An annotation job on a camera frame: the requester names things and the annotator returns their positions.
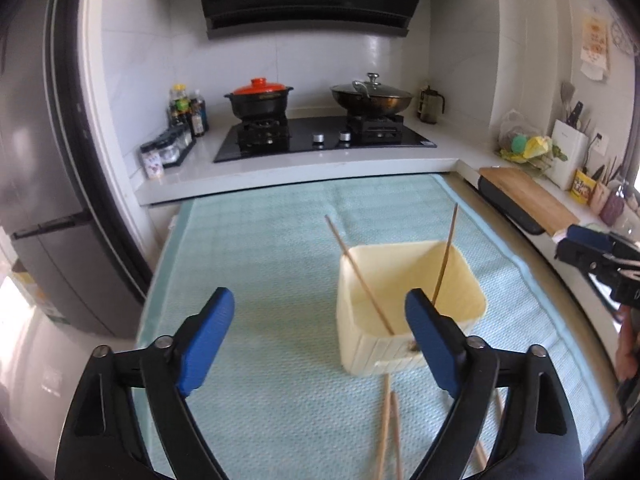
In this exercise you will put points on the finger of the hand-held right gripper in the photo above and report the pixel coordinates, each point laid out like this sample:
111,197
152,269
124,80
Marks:
580,260
590,237

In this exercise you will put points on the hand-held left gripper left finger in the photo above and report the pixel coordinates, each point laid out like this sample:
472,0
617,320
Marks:
207,345

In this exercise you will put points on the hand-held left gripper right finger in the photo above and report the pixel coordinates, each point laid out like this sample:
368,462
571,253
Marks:
432,345

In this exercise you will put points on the cream ribbed utensil holder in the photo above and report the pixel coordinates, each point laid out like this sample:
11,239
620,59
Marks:
370,355

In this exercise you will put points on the wooden chopstick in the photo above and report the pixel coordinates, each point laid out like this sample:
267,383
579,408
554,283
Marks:
446,255
383,430
481,455
396,440
360,275

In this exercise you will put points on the person's right hand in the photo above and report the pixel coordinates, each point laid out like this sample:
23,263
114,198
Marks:
627,345

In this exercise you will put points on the mauve cup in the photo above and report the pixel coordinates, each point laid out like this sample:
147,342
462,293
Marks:
612,207

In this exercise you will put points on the pink cup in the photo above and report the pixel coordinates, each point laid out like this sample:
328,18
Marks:
597,196

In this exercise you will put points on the yellow packet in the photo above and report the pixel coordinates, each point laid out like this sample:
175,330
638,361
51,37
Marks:
582,187

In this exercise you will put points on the wooden cutting board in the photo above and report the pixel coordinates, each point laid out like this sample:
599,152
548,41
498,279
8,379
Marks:
530,195

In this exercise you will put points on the white knife block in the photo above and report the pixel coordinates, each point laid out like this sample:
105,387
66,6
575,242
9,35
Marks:
565,155

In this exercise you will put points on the black tray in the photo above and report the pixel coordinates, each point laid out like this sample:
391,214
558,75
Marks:
505,207

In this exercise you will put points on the pale green woven mat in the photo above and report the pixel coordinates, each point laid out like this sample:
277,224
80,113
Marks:
280,270

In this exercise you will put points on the clear plastic bag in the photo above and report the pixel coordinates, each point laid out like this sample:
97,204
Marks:
530,145

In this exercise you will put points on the grey spatula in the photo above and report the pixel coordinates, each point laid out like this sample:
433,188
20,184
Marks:
567,95

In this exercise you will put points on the spice jar with white label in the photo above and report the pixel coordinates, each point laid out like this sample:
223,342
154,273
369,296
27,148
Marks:
151,162

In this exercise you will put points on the black spice jar rack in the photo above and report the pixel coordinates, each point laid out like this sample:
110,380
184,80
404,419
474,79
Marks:
177,147

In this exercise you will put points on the glass pitcher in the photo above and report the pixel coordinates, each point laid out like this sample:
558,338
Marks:
430,107

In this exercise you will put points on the dark soy sauce bottle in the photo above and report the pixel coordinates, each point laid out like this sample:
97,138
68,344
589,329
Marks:
198,117

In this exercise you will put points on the grey refrigerator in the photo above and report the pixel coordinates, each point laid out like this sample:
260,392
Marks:
45,185

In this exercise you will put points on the green label oil bottle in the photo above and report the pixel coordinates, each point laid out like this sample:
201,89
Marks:
180,107

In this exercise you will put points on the black glass gas stove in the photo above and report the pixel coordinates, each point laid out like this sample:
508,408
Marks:
325,130

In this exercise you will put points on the black clay pot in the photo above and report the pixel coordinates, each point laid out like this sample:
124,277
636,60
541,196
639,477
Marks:
257,105

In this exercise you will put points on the dark metal wok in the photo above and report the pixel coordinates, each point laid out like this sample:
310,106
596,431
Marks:
372,104

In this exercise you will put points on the red pot lid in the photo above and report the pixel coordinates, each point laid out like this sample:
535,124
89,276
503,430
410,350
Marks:
259,86

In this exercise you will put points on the glass wok lid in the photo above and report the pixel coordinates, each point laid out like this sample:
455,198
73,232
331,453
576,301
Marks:
367,89

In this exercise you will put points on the black range hood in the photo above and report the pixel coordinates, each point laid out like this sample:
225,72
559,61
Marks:
300,0

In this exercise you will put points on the white wall outlet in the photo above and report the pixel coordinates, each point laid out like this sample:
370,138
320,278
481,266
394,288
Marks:
600,144

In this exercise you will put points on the black door frame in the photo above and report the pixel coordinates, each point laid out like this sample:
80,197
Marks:
120,245

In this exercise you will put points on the wall calendar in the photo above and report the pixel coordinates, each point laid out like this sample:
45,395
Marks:
595,40

